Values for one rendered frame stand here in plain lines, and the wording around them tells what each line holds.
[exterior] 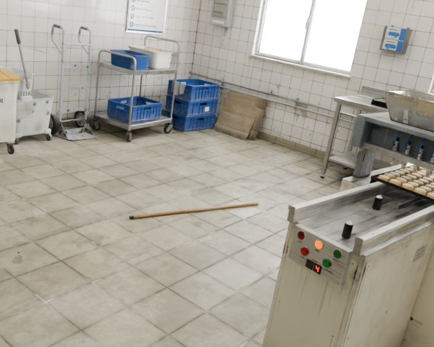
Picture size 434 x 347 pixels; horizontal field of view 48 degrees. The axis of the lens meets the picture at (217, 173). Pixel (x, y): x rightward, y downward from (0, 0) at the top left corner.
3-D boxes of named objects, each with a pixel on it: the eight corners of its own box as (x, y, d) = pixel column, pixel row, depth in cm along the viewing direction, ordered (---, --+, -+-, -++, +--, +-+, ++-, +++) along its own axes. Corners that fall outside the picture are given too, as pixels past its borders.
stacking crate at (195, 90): (195, 92, 679) (197, 78, 672) (218, 99, 658) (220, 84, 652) (166, 95, 631) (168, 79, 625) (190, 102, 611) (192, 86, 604)
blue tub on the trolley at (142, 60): (125, 63, 568) (127, 49, 562) (151, 69, 547) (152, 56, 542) (106, 63, 544) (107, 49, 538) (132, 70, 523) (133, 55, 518)
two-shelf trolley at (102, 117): (138, 122, 637) (146, 34, 601) (173, 133, 611) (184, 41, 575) (90, 130, 567) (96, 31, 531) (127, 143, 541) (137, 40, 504)
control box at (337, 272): (292, 255, 191) (300, 222, 187) (344, 284, 176) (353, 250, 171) (286, 257, 189) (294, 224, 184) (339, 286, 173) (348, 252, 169)
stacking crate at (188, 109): (194, 107, 685) (195, 93, 679) (215, 113, 663) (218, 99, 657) (164, 109, 639) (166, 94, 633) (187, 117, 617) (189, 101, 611)
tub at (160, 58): (143, 62, 603) (145, 45, 596) (172, 69, 584) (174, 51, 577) (125, 62, 572) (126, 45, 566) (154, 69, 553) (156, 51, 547)
